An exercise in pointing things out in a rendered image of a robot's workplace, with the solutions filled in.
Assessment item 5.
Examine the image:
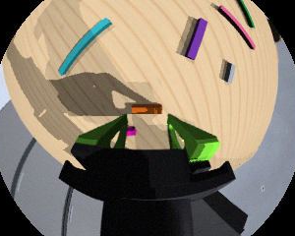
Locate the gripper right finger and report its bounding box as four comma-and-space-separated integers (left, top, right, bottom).
167, 114, 220, 164

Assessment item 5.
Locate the green rod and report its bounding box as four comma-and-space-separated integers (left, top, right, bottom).
237, 0, 255, 28

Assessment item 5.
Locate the purple rod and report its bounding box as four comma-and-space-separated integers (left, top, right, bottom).
185, 18, 207, 60

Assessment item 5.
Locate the small magenta block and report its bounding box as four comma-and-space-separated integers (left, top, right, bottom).
127, 127, 137, 136

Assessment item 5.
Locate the turquoise rod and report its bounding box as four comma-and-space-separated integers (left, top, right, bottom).
58, 18, 112, 76

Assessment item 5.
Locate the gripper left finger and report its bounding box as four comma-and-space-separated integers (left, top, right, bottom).
75, 113, 128, 148

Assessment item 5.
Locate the orange rod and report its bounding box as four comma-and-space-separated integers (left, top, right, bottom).
132, 104, 162, 114

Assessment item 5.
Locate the grey rod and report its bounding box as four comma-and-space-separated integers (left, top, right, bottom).
224, 62, 236, 85

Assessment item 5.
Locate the pink rod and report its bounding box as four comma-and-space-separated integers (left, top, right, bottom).
217, 5, 256, 50

